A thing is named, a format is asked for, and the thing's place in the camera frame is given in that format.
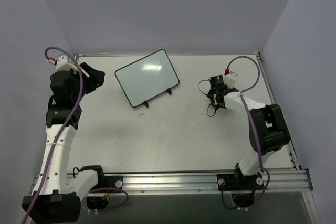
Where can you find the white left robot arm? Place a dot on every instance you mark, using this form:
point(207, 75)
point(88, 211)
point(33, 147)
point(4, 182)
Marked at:
point(52, 199)

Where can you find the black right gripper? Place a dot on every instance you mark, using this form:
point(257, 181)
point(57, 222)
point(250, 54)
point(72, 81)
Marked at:
point(213, 98)

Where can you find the black whiteboard stand foot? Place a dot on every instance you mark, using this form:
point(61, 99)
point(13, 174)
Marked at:
point(169, 91)
point(147, 104)

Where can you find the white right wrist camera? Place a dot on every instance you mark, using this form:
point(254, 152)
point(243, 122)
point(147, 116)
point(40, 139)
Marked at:
point(230, 78)

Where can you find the black whiteboard stand foot left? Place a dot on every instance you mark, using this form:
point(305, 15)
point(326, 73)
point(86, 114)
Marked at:
point(147, 104)

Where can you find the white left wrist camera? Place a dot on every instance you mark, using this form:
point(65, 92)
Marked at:
point(62, 63)

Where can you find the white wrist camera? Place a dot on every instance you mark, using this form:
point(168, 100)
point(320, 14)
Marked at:
point(230, 78)
point(62, 63)

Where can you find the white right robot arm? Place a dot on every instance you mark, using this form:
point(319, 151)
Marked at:
point(268, 132)

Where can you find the black whiteboard stand foot right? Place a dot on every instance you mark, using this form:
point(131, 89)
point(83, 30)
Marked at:
point(169, 91)

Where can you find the aluminium front rail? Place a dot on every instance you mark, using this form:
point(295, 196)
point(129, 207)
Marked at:
point(170, 180)

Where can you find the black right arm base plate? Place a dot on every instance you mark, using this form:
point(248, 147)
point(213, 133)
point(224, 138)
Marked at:
point(230, 182)

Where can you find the small white whiteboard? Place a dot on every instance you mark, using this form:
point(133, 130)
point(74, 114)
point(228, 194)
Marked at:
point(147, 78)

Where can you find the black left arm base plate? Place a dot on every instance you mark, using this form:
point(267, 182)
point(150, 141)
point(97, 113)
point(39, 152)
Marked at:
point(113, 181)

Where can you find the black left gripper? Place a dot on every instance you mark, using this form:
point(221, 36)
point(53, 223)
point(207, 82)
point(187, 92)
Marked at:
point(89, 77)

